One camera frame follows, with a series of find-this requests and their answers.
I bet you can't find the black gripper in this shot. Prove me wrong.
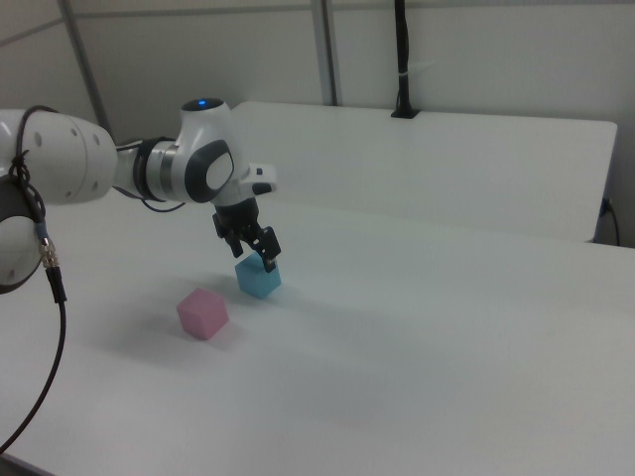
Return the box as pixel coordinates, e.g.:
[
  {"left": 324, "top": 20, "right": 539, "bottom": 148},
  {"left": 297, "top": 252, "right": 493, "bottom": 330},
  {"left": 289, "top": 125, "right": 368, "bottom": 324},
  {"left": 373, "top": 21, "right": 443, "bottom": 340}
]
[{"left": 211, "top": 196, "right": 283, "bottom": 275}]

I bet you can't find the blue cube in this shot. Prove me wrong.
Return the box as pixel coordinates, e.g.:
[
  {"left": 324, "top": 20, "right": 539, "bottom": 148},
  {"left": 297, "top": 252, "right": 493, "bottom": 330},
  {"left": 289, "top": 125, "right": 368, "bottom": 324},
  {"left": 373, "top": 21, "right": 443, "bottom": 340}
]
[{"left": 234, "top": 250, "right": 283, "bottom": 301}]

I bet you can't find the pink cube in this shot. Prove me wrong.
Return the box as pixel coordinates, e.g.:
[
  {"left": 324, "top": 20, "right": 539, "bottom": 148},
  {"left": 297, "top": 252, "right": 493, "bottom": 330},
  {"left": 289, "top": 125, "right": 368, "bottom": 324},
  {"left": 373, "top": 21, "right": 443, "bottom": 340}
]
[{"left": 176, "top": 287, "right": 229, "bottom": 342}]

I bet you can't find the white raised table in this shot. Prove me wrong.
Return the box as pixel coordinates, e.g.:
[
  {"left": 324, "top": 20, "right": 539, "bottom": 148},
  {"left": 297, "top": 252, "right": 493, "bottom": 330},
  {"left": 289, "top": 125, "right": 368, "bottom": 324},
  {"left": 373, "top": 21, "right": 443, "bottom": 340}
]
[{"left": 230, "top": 101, "right": 619, "bottom": 244}]

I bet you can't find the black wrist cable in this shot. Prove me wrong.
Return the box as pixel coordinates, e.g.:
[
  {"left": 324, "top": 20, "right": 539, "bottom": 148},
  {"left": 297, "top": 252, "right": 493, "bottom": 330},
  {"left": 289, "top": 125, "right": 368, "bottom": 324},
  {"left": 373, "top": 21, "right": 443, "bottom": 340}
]
[{"left": 112, "top": 137, "right": 188, "bottom": 215}]

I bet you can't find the dark cable with metal connector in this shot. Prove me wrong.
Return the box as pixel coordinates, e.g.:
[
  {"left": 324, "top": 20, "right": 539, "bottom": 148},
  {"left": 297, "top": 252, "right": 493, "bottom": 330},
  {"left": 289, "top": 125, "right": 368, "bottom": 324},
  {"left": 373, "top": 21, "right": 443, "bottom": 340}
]
[{"left": 0, "top": 105, "right": 68, "bottom": 455}]

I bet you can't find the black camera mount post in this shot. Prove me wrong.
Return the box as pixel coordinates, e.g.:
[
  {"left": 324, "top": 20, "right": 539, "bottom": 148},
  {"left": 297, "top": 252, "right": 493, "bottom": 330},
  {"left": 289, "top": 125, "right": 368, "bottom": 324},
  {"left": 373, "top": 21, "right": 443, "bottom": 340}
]
[{"left": 390, "top": 0, "right": 423, "bottom": 120}]

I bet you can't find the black cable at table side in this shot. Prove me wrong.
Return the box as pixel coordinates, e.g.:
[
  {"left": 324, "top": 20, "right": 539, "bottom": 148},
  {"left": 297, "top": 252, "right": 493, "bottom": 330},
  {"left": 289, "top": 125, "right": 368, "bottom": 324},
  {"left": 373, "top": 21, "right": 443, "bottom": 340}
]
[{"left": 601, "top": 197, "right": 622, "bottom": 246}]

